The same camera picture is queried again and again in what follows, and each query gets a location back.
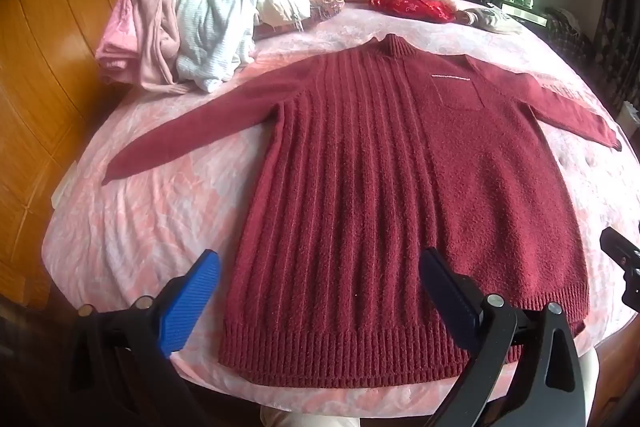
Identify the pale pink garment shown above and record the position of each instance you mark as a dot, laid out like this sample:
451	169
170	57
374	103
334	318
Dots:
137	37

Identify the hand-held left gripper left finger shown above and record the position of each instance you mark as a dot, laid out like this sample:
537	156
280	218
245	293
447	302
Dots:
192	302

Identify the white ribbed garment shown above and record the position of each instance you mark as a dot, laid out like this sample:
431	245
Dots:
215	17

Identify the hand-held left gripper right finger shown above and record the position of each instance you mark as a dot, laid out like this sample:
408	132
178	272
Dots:
450	302

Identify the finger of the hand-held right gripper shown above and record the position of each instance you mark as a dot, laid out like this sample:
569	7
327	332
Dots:
622	252

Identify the cream fringed cloth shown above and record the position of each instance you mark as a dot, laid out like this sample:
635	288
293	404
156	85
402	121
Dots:
280	7

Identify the red printed cloth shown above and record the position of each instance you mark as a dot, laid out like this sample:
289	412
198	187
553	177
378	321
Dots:
415	6

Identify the grey printed cloth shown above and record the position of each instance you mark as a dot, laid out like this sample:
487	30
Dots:
487	18

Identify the dark red knit sweater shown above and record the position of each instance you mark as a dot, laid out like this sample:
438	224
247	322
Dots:
380	187

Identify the pink printed bedsheet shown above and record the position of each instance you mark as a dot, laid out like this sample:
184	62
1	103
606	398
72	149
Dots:
165	217

